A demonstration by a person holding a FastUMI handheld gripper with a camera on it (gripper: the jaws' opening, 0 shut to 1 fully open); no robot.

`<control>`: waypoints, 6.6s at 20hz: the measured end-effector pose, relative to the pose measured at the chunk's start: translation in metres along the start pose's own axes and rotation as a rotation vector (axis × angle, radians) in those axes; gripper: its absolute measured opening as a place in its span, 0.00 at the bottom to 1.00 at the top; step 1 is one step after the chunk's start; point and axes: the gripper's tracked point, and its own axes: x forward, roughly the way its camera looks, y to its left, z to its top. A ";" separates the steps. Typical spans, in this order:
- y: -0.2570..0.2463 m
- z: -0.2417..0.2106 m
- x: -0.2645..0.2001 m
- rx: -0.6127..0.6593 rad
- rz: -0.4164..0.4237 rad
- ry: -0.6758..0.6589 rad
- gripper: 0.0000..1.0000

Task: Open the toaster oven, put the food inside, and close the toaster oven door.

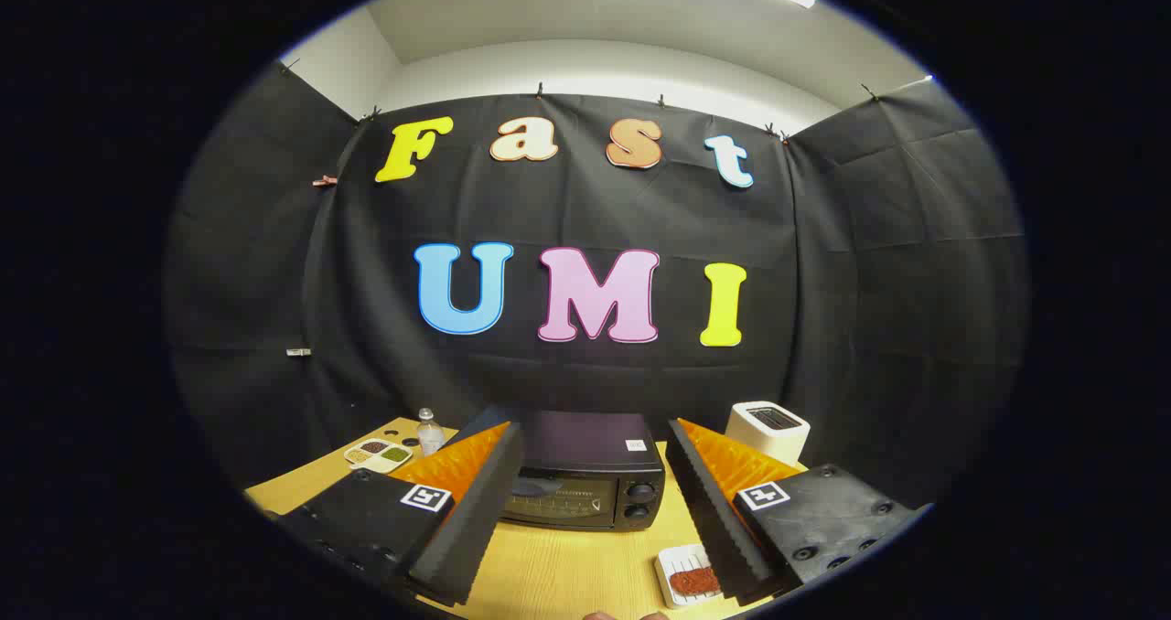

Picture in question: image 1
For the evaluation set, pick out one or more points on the reddish brown steak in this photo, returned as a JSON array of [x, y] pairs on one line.
[[693, 582]]

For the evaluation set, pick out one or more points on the white divided condiment dish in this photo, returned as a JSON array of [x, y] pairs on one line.
[[377, 454]]

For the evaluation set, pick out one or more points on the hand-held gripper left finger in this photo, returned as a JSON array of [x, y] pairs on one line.
[[480, 501]]

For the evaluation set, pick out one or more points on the white rectangular plate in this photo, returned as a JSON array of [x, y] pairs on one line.
[[672, 561]]

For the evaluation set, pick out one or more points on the clear plastic bottle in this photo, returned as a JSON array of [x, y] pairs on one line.
[[430, 432]]

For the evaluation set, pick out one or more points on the white bread toaster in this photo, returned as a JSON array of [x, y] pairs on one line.
[[768, 432]]

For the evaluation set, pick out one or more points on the black toaster oven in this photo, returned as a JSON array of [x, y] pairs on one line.
[[585, 460]]

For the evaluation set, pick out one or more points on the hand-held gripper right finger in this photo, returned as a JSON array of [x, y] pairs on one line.
[[709, 510]]

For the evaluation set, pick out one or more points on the black backdrop cloth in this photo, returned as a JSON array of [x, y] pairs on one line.
[[585, 208]]

